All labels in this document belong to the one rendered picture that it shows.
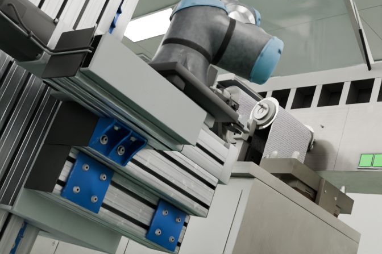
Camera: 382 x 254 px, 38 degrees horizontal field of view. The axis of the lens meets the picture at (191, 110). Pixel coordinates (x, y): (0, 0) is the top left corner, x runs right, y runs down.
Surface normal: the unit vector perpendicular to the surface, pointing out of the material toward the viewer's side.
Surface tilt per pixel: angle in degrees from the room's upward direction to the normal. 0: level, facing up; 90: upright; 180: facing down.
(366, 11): 180
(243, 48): 113
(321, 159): 90
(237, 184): 90
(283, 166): 90
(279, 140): 90
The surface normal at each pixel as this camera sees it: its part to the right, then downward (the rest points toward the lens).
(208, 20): 0.27, -0.28
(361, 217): -0.69, -0.47
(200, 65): 0.73, -0.32
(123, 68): 0.74, 0.00
